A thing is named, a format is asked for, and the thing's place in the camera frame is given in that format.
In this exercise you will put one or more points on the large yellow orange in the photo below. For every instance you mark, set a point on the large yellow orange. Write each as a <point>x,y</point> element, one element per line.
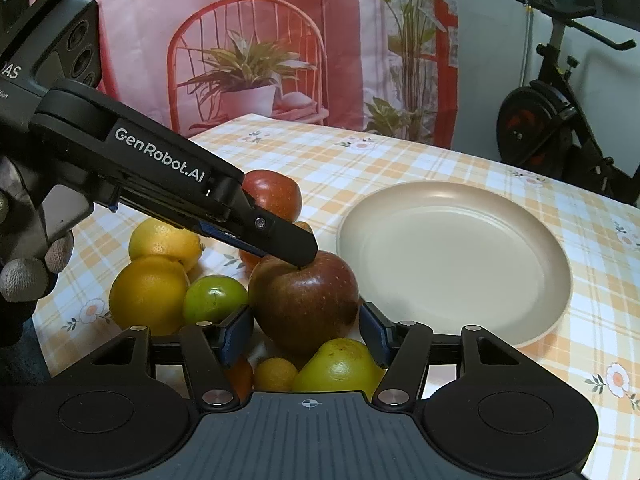
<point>149,292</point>

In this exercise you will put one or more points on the yellow lemon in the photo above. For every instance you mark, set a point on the yellow lemon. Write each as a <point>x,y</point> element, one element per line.
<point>153,237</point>

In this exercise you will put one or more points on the bright red apple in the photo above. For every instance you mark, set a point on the bright red apple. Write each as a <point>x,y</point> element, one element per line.
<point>274,192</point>

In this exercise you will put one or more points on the printed chair backdrop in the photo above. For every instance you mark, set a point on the printed chair backdrop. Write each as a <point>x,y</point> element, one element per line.
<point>384,66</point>

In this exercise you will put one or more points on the beige round plate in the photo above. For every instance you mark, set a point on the beige round plate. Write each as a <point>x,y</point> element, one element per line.
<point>449,255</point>

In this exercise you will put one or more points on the black exercise bike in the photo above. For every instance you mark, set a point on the black exercise bike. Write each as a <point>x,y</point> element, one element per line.
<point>541,126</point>

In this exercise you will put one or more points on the green round fruit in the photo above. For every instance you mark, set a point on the green round fruit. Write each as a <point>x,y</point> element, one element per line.
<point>212,298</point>

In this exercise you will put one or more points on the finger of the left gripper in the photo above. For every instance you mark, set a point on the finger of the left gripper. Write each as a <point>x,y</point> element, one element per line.
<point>280,239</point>

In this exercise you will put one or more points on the yellow-green pear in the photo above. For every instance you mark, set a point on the yellow-green pear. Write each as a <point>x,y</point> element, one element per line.
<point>339,365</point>

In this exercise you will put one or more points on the dark red apple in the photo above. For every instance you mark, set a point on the dark red apple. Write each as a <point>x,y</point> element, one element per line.
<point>301,309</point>

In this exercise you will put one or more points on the small yellow kumquat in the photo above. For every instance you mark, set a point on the small yellow kumquat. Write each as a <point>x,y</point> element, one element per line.
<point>274,375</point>

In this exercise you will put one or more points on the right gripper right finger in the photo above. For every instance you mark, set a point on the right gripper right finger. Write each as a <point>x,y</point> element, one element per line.
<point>402,348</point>

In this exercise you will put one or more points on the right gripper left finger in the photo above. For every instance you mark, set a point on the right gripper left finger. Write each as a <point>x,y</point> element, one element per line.
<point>208,349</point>

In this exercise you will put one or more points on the gloved left hand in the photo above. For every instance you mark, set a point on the gloved left hand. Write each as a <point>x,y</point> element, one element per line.
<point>36,242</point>

